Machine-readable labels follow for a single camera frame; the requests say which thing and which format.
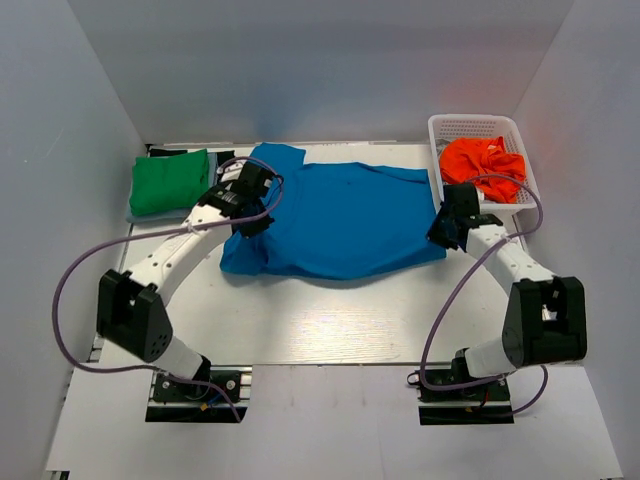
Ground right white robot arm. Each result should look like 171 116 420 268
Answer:
418 182 588 399

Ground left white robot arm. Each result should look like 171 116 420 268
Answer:
97 158 282 399

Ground folded black t-shirt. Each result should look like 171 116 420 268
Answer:
147 148 235 163

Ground orange t-shirt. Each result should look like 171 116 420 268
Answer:
440 137 526 204

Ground grey t-shirt in basket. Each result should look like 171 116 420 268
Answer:
435 139 451 159

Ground folded green t-shirt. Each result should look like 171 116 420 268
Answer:
128 148 211 217

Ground white plastic basket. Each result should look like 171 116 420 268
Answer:
428 114 539 202

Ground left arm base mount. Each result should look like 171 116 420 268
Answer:
145 366 253 424

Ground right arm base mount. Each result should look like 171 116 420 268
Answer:
407 370 514 426

